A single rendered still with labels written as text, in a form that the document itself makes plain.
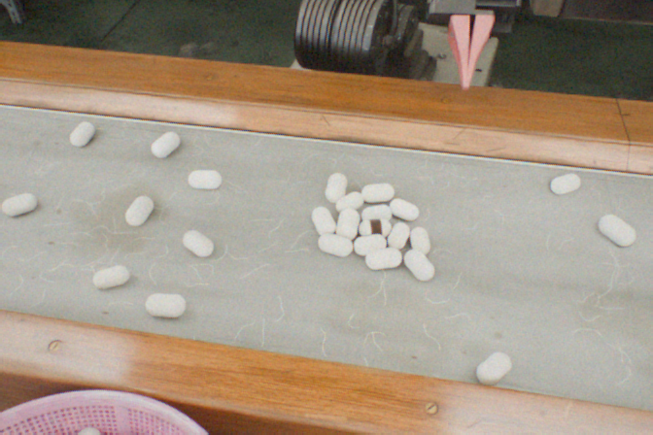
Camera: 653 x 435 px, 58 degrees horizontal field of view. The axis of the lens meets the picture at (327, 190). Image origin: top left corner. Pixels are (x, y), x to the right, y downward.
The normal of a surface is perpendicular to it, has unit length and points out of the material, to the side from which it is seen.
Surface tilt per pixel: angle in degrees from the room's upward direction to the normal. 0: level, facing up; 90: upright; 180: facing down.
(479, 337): 0
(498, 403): 0
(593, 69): 0
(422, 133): 45
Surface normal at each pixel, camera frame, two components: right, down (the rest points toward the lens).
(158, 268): 0.00, -0.72
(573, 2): -0.17, 0.68
